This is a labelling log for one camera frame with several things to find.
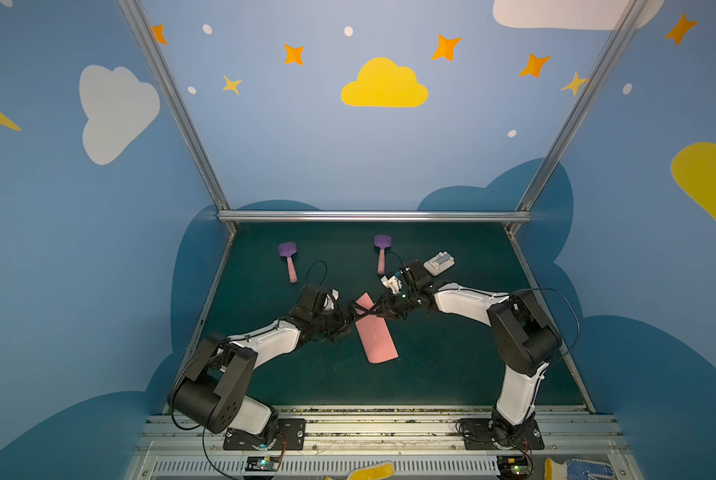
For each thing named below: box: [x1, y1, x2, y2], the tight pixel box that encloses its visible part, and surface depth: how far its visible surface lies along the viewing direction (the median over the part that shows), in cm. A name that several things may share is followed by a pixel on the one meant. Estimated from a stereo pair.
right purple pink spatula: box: [374, 234, 392, 275], surface depth 117 cm
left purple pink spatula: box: [278, 242, 298, 284], surface depth 113 cm
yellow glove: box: [325, 460, 395, 480], surface depth 70 cm
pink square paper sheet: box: [355, 292, 399, 364], surface depth 92 cm
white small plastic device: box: [423, 251, 455, 276], surface depth 112 cm
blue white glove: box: [544, 457, 614, 480], surface depth 72 cm
